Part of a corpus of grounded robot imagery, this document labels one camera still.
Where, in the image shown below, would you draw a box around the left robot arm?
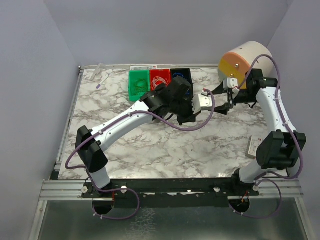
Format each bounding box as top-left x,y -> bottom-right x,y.
75,75 -> 196,189

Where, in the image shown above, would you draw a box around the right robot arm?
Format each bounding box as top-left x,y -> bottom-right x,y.
212,69 -> 307,184

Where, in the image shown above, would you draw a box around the large cylinder drum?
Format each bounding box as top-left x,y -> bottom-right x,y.
218,41 -> 272,90

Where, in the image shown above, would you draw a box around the black plastic bin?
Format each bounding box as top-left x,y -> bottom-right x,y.
170,68 -> 194,86

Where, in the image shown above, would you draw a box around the red plastic bin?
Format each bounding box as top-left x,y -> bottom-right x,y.
149,69 -> 171,91

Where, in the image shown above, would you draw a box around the small white box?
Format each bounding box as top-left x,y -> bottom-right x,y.
245,135 -> 263,159

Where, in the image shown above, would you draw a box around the green plastic bin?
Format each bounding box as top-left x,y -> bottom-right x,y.
128,70 -> 150,102

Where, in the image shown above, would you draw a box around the white label card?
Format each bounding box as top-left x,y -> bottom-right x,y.
129,65 -> 158,71

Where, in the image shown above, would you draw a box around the purple capped marker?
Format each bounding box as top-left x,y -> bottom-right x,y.
96,74 -> 110,89

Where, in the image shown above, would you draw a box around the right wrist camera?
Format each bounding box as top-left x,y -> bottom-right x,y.
222,77 -> 240,95

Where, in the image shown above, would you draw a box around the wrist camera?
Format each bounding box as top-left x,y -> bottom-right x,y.
222,77 -> 240,95
191,94 -> 215,114

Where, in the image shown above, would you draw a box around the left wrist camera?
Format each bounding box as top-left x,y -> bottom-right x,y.
191,94 -> 215,114

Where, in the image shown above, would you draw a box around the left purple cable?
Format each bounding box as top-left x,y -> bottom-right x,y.
64,88 -> 217,221

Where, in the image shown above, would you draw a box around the white cable coils in bin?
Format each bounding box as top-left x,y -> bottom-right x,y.
151,76 -> 171,88

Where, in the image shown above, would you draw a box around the green cable coils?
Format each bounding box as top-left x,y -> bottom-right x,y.
132,78 -> 148,97

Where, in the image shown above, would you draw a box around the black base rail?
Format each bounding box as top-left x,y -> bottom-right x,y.
81,176 -> 259,209

